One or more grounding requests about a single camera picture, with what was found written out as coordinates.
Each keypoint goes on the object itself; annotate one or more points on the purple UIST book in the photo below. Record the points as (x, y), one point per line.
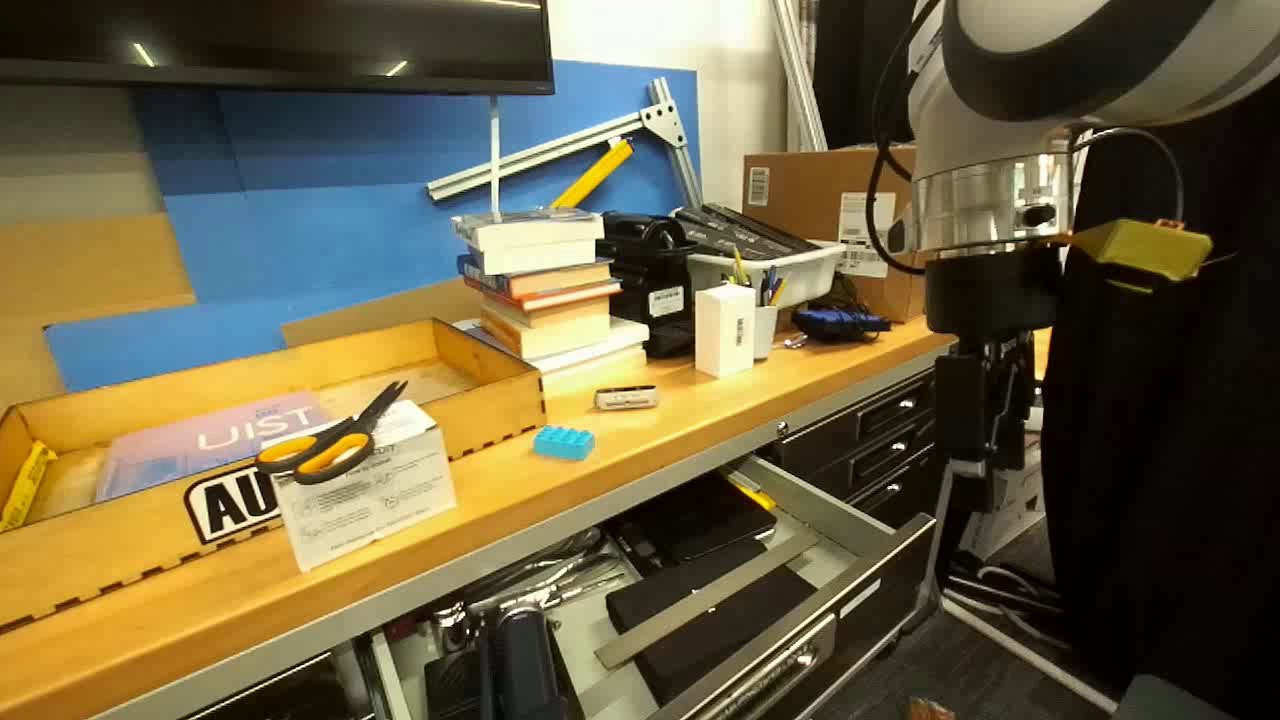
(184, 447)

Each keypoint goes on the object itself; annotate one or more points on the blue foam board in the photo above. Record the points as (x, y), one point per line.
(305, 224)

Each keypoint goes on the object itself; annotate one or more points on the grey plastic tray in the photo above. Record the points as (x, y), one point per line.
(766, 253)

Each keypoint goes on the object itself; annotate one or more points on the yellow bar tool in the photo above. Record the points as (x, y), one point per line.
(595, 172)

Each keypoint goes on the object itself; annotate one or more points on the black flat monitor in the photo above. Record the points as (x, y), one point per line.
(267, 43)

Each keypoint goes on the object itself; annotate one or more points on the shallow wooden box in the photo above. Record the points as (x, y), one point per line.
(123, 552)

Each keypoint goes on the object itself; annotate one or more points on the yellow strip tool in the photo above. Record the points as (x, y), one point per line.
(24, 480)

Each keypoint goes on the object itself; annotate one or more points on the tan book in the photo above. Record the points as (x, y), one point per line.
(548, 330)

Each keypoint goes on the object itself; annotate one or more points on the aluminium extrusion bars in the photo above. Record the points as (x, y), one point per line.
(796, 73)

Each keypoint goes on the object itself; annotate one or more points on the white thick book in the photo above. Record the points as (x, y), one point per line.
(531, 240)

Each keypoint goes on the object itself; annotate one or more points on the black tool case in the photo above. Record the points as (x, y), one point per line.
(706, 560)

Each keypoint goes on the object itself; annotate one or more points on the small silver metal piece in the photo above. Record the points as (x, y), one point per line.
(624, 396)

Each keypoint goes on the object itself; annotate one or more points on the grey metal drawer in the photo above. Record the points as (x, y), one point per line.
(815, 625)

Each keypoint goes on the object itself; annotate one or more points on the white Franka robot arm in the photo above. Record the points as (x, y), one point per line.
(1064, 82)

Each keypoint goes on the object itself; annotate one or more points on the black drawer cabinet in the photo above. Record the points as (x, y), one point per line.
(865, 447)

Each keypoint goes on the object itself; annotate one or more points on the brown red book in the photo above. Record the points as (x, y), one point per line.
(546, 286)

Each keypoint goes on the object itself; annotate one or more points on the black device box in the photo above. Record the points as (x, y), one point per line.
(649, 286)

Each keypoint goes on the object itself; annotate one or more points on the white flat book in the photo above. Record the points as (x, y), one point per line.
(595, 362)

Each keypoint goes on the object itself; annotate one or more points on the small blue block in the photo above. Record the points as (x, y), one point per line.
(564, 443)

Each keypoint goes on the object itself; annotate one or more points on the brown cardboard box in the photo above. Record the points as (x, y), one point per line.
(815, 194)

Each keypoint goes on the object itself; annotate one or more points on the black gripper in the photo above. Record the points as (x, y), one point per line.
(991, 292)

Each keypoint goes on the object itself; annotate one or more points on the yellow block on arm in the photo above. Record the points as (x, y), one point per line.
(1145, 249)

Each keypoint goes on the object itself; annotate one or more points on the blue black hand tool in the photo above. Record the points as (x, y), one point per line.
(841, 323)

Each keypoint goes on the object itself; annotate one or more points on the small white box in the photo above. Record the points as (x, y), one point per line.
(726, 330)

